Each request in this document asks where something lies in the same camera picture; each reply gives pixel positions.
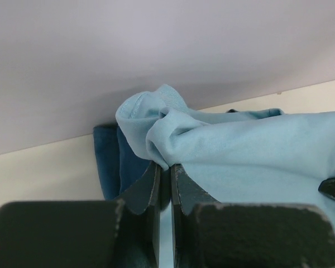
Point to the light blue t shirt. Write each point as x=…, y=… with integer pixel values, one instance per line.
x=251, y=157

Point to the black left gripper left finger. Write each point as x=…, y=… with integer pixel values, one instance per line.
x=123, y=232

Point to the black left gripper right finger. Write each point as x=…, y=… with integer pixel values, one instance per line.
x=208, y=233

